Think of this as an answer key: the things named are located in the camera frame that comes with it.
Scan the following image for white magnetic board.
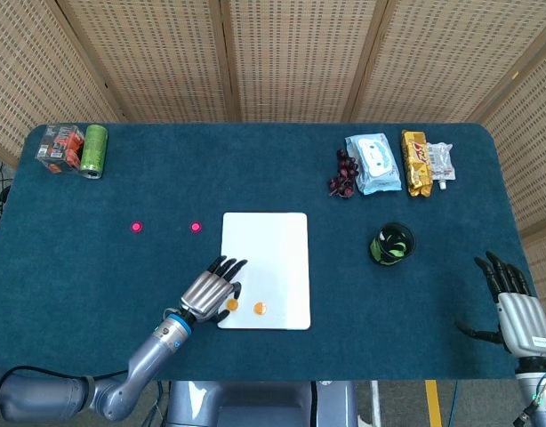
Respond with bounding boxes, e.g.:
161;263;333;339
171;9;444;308
217;212;311;332

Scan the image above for blue felt table cloth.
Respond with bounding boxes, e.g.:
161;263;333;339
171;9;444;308
0;123;534;383

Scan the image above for yellow snack package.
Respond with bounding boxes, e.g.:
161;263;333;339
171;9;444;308
400;129;436;198

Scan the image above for bunch of dark grapes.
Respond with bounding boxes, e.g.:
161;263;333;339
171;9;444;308
328;149;360;199

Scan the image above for woven bamboo folding screen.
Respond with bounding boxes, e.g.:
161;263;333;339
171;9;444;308
0;0;546;312

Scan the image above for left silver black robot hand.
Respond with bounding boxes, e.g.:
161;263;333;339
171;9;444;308
179;255;249;325

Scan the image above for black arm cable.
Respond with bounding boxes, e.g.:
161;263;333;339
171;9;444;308
0;364;130;382

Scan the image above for clear pouch with white cap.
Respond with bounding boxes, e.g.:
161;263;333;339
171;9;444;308
426;141;458;191

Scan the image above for green drink can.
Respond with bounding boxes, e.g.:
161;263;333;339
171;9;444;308
79;125;109;181

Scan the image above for light blue wet wipes pack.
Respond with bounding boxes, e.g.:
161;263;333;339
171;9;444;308
345;134;402;196

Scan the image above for white table leg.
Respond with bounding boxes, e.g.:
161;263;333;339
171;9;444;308
369;381;381;427

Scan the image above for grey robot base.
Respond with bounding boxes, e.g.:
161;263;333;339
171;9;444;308
165;380;358;427

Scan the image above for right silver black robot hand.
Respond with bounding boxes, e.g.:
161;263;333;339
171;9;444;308
454;251;546;357

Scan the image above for black mesh pen holder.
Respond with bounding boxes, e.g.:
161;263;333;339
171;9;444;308
368;222;416;267

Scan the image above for blue floor cable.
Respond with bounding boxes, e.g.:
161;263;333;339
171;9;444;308
450;381;461;427

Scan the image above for black floor cable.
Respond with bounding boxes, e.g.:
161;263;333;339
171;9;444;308
0;162;14;214

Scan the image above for clear box with red items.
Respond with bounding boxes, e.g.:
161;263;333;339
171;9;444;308
35;125;86;174

